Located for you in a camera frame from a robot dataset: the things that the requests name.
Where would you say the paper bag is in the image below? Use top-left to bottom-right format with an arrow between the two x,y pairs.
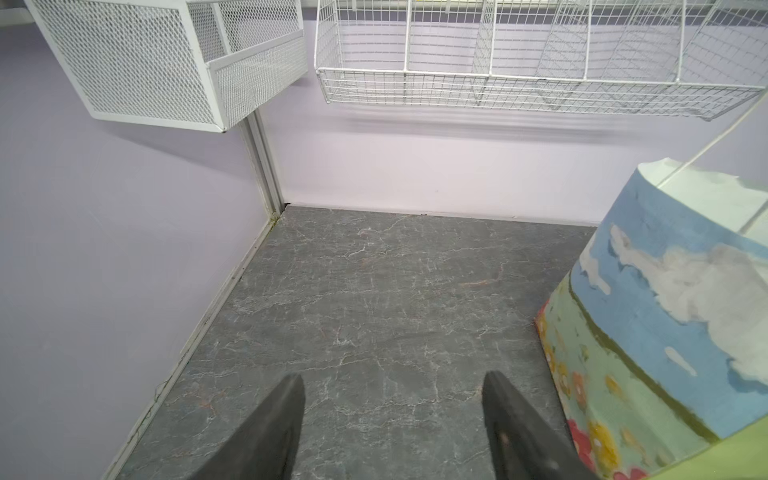
535,158 -> 767,479

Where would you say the white mesh basket, small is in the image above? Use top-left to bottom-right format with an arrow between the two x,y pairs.
26,0 -> 307,133

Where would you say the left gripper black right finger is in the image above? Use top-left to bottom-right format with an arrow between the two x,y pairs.
482,371 -> 596,480

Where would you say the white wire basket, long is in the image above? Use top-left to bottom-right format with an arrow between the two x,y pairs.
314,1 -> 767,121

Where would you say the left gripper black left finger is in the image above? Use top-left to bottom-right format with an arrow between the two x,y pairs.
190,373 -> 306,480

